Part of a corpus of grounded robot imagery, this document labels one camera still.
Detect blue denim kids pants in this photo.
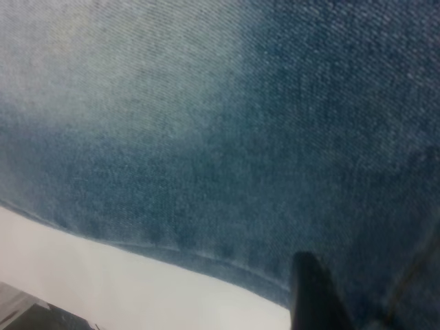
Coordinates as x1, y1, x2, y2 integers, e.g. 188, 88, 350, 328
0, 0, 440, 330

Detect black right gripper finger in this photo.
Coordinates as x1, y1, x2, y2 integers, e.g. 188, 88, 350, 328
290, 251, 355, 330

